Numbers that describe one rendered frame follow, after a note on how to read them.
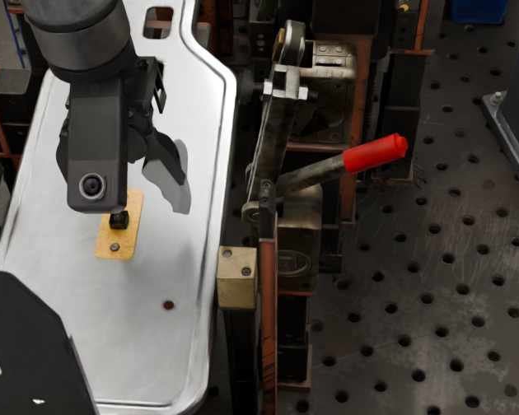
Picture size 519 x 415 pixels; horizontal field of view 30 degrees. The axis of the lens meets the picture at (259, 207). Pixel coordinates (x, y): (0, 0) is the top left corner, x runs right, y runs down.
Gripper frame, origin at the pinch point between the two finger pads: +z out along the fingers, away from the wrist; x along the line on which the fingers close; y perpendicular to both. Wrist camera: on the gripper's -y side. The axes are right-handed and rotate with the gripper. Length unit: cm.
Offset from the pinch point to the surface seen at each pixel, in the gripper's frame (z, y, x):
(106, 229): 1.9, -0.7, 3.4
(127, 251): 2.3, -3.0, 0.9
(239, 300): 1.4, -8.8, -11.0
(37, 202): 1.2, 2.1, 11.2
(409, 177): 33, 33, -25
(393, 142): -9.5, 0.6, -24.7
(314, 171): -5.7, 0.5, -17.7
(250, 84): -17.6, -0.5, -13.6
